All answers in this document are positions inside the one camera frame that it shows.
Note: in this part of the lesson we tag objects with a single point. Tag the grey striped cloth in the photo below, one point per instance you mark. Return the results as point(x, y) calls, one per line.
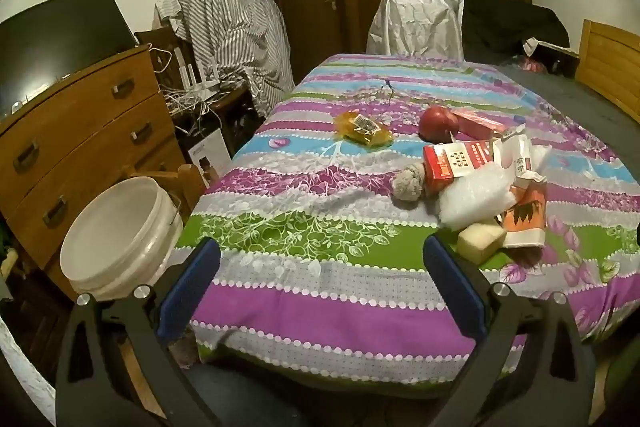
point(225, 22)

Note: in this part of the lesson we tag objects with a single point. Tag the yellow sponge block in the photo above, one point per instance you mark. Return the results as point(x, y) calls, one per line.
point(480, 241)

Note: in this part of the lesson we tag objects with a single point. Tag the white printed wrapper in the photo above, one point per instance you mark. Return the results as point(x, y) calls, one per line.
point(512, 154)

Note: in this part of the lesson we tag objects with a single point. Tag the yellow plastic packet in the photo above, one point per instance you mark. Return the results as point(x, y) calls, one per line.
point(360, 129)

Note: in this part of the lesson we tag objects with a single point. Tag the pink cardboard box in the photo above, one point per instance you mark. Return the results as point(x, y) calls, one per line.
point(477, 124)

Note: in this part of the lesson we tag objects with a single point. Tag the dark side table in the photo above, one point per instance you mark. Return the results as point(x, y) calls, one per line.
point(235, 107)

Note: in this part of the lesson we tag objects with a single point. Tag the wooden dresser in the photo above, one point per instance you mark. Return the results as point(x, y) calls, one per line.
point(75, 127)

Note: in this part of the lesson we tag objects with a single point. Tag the wooden chair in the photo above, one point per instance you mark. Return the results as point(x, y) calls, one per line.
point(192, 187)

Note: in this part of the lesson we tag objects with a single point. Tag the black flat monitor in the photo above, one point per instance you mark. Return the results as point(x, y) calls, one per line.
point(55, 42)

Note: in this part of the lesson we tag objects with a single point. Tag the white cloth chair cover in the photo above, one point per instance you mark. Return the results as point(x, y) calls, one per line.
point(415, 27)

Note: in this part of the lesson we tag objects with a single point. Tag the red and white carton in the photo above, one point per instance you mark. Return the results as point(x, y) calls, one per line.
point(450, 164)

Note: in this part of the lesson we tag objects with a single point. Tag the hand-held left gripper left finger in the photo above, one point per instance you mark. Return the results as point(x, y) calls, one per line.
point(192, 287)

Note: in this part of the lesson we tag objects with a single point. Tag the thin dark twig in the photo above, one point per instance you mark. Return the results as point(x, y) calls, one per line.
point(387, 87)

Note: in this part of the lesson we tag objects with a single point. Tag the clear plastic bag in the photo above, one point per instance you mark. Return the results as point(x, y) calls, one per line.
point(470, 199)

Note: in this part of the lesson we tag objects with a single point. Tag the light wooden headboard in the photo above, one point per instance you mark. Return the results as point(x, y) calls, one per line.
point(610, 62)

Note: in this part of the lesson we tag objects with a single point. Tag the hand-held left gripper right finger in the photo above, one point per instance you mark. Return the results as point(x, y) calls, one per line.
point(455, 292)

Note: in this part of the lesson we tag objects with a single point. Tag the red apple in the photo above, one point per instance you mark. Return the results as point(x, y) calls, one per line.
point(437, 123)

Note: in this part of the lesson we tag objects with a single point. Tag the dark jacket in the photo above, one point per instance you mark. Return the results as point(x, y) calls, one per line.
point(505, 27)

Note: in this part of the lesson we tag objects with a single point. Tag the white plastic bucket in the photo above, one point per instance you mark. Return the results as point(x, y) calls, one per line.
point(120, 227)

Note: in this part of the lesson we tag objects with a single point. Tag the white router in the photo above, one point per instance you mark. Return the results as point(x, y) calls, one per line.
point(197, 79)

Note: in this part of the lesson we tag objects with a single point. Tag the crumpled white paper ball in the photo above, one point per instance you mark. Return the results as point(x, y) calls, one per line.
point(409, 184)

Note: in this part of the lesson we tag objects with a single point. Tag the white cardboard box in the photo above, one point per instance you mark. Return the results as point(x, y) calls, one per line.
point(210, 157)

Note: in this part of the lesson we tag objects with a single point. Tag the floral striped tablecloth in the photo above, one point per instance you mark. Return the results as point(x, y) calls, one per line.
point(310, 207)

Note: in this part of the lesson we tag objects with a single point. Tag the dark open box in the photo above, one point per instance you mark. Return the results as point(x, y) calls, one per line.
point(555, 59)

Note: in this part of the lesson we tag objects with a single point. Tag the orange leaf print packet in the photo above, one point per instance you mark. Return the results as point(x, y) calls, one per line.
point(525, 214)

